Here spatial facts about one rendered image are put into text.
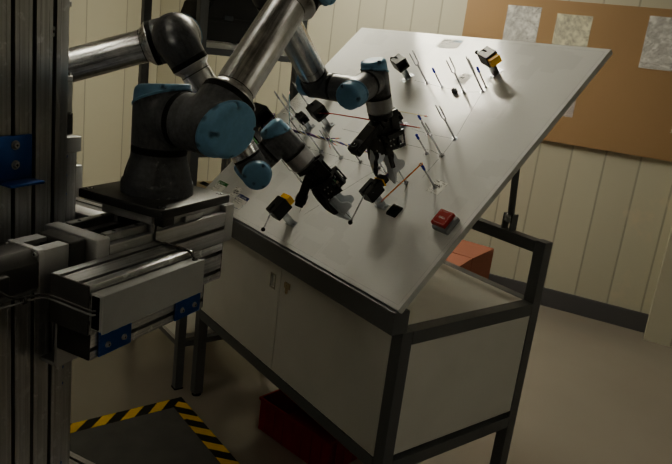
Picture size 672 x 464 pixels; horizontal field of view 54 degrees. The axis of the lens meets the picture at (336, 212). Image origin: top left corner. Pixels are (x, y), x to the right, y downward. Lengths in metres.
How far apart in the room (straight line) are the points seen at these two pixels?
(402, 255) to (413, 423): 0.48
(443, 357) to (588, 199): 2.68
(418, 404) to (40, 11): 1.36
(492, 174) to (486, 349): 0.54
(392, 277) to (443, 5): 3.07
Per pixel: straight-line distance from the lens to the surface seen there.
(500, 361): 2.16
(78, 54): 1.84
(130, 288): 1.17
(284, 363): 2.26
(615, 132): 4.37
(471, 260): 4.00
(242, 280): 2.43
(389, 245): 1.87
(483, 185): 1.88
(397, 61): 2.39
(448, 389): 2.01
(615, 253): 4.51
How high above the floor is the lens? 1.51
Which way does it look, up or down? 14 degrees down
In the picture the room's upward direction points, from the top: 7 degrees clockwise
